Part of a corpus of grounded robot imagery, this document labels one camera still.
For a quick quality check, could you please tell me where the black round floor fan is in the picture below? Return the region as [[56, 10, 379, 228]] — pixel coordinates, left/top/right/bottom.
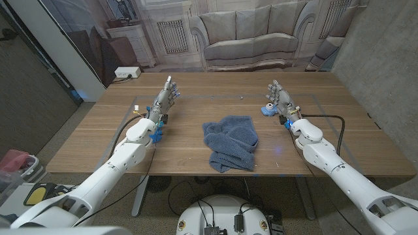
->
[[146, 175, 172, 194]]

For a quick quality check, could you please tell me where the grey table leg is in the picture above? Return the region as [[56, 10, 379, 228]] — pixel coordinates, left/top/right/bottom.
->
[[131, 175, 150, 218], [295, 176, 317, 221]]

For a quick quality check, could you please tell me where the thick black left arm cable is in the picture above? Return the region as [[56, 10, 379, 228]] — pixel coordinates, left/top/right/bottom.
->
[[107, 113, 148, 161]]

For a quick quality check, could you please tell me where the printed sofa backdrop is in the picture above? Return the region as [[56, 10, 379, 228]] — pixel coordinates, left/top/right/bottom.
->
[[39, 0, 370, 87]]

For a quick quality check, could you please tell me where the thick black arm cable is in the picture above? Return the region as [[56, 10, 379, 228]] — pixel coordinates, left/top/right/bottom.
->
[[300, 114, 346, 156], [107, 113, 148, 161]]

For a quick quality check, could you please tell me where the white power strip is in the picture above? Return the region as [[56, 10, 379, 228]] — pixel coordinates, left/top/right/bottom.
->
[[114, 66, 142, 79]]

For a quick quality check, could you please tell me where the black adapter on base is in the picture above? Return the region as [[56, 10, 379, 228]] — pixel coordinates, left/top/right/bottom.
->
[[233, 213, 245, 234]]

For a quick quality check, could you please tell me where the white wall panel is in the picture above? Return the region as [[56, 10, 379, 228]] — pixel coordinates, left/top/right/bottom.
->
[[6, 0, 107, 102]]

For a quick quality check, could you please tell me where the blue toy camera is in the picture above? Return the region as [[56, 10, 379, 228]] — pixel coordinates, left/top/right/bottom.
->
[[260, 102, 278, 116]]

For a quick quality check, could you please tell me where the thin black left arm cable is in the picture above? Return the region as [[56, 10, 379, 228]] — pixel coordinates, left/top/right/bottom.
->
[[73, 140, 157, 228]]

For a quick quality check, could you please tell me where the pink item in bin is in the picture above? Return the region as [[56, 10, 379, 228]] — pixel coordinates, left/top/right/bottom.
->
[[0, 149, 30, 172]]

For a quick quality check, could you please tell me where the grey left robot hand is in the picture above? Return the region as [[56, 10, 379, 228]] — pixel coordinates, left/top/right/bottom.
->
[[147, 75, 181, 124]]

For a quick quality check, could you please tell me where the clear plastic bin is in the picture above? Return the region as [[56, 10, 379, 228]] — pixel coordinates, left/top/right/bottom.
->
[[18, 155, 46, 183]]

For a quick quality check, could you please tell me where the black power strip cord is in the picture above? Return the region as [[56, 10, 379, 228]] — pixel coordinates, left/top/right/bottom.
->
[[110, 74, 133, 84]]

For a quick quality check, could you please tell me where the white robot torso edge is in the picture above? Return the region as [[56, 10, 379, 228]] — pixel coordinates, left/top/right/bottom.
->
[[0, 226, 132, 235]]

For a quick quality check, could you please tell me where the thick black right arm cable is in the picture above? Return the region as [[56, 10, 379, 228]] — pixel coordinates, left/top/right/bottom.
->
[[300, 114, 346, 156]]

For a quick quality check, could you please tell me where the yellow and black pad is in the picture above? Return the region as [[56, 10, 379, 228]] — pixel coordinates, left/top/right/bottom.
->
[[23, 182, 71, 206]]

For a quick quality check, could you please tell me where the blue plastic toy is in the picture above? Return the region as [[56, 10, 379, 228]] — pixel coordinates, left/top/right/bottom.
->
[[149, 125, 164, 144]]

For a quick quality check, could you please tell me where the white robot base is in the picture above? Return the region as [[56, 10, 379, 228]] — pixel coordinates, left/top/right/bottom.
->
[[176, 195, 272, 235]]

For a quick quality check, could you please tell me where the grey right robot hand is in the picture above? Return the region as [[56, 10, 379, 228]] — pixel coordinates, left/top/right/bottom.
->
[[265, 80, 302, 123]]

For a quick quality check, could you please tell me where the blue crumpled towel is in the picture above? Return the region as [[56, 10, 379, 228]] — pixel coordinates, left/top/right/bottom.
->
[[202, 115, 259, 174]]

